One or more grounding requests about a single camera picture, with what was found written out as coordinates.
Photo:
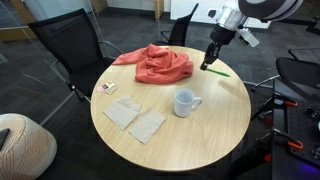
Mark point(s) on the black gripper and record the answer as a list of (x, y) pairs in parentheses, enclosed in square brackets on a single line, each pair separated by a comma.
[(211, 55)]

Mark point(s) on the green pen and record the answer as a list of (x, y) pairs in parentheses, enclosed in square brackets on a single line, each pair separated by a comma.
[(217, 72)]

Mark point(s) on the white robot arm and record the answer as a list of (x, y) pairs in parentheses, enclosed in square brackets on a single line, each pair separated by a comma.
[(233, 17)]

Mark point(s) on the white ceramic mug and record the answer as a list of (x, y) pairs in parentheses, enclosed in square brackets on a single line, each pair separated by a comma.
[(185, 101)]

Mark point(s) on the black office chair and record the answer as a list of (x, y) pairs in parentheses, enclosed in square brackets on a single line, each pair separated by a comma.
[(178, 32)]

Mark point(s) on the salmon red cloth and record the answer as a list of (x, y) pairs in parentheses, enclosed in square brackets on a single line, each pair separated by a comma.
[(157, 65)]

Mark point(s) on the round wooden table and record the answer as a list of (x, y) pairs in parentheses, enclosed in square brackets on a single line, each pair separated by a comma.
[(208, 134)]

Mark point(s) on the far black orange clamp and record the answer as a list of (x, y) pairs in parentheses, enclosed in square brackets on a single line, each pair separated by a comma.
[(276, 100)]

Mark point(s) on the black orange clamp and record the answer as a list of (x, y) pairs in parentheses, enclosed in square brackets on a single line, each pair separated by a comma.
[(292, 142), (276, 100)]

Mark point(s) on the right brown paper napkin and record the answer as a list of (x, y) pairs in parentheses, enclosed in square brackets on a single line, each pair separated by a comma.
[(146, 125)]

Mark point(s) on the brown paper napkin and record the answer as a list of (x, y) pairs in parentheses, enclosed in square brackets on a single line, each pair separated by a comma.
[(122, 111), (146, 125)]

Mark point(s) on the left brown paper napkin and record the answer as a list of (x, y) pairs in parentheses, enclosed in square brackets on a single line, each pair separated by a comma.
[(122, 111)]

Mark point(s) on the black chair at right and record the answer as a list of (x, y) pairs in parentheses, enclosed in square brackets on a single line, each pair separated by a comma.
[(295, 70)]

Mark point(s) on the black perforated mounting board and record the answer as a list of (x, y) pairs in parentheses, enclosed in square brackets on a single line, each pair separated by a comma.
[(302, 125)]

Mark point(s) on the near black orange clamp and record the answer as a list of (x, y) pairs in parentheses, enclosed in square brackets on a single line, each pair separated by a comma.
[(292, 142)]

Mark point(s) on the large black mesh chair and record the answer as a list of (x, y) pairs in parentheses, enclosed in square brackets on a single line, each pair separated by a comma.
[(72, 40)]

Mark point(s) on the white woven pouf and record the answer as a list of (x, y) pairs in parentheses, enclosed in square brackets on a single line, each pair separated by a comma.
[(28, 150)]

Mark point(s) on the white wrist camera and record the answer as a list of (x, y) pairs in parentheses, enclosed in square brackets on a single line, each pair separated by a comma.
[(247, 38)]

